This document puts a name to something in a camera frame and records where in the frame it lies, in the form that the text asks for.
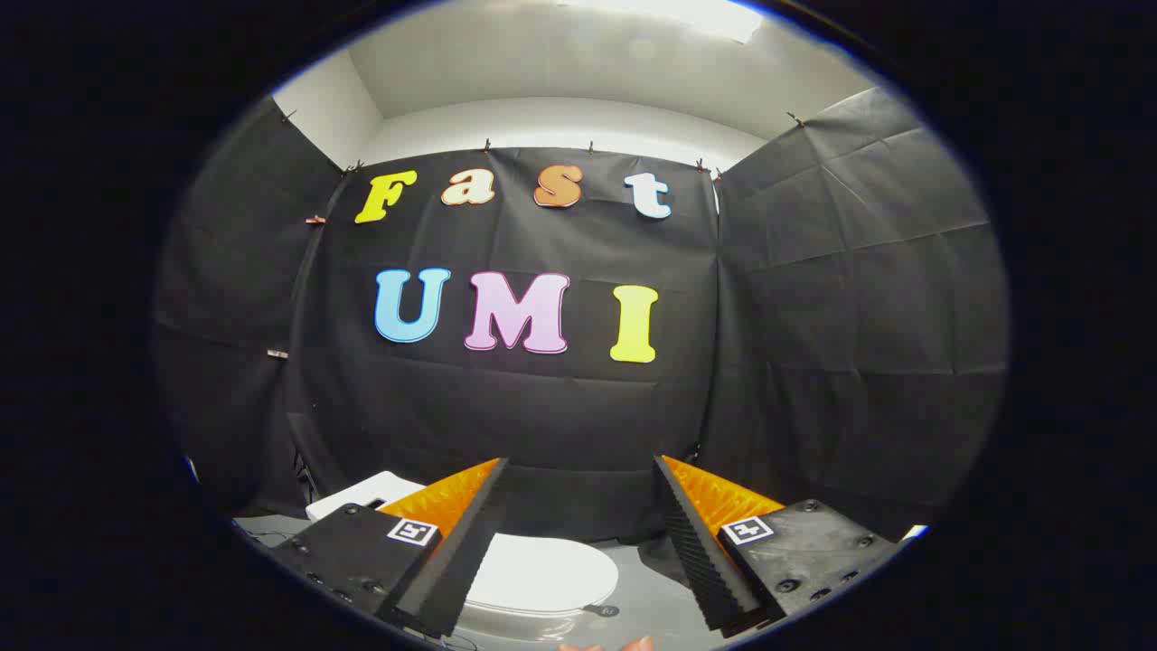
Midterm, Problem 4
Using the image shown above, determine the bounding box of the white toilet lid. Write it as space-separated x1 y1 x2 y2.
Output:
464 533 621 618

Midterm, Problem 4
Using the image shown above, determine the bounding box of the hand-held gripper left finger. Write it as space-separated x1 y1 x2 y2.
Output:
269 457 510 639

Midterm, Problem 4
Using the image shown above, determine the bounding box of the black backdrop cloth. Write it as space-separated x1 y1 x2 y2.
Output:
152 86 1009 545

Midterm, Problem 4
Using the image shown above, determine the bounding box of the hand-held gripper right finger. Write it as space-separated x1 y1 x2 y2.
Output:
653 454 898 636

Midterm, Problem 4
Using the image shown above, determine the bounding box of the white toilet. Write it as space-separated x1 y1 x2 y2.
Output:
306 470 599 639

